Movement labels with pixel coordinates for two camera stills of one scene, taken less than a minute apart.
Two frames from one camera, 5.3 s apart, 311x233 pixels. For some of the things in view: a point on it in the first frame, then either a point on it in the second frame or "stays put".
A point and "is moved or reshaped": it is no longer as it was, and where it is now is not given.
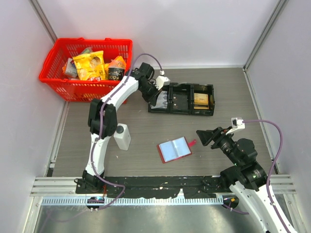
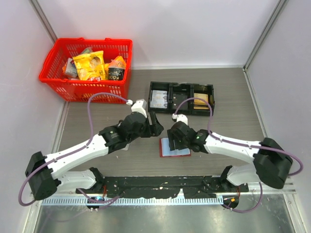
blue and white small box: [70, 69] stays put
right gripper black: [218, 133] → [172, 136]
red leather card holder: [175, 149] is moved or reshaped
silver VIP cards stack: [162, 100] stays put
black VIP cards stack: [180, 102] stays put
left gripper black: [153, 97] → [156, 127]
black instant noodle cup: [115, 74] stays put
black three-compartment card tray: [191, 98] stays put
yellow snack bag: [91, 66] stays put
